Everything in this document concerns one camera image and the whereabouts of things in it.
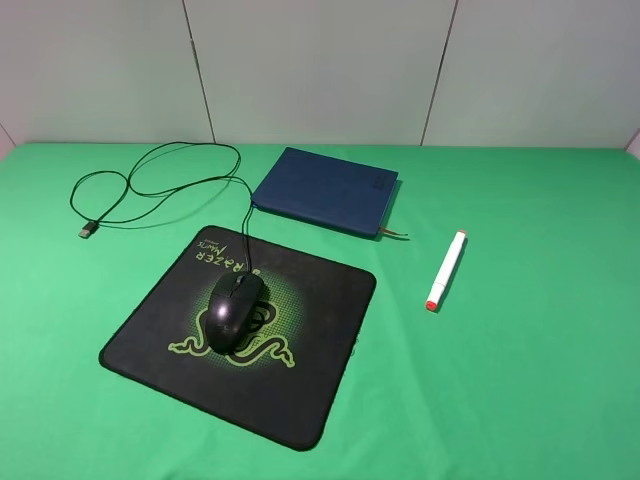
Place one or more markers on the black razer mouse pad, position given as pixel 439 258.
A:
pixel 279 376

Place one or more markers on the black computer mouse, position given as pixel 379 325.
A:
pixel 230 310

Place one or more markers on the blue notebook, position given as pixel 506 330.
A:
pixel 325 191

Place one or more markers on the white marker pen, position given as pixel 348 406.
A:
pixel 445 271

